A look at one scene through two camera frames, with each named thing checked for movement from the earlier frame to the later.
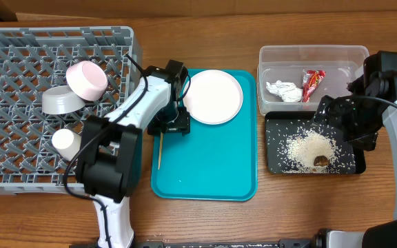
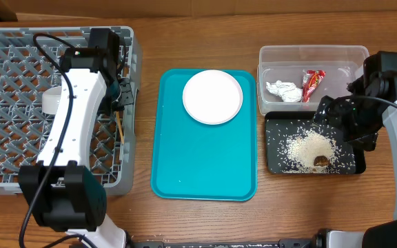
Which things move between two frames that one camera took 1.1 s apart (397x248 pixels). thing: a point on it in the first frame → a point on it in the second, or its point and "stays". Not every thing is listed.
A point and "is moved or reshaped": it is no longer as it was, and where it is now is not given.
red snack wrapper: (311, 79) stays
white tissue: (288, 91) stays
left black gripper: (184, 123) → (127, 99)
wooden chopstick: (160, 150) is moved or reshaped
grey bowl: (60, 99) stays
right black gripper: (331, 112) stays
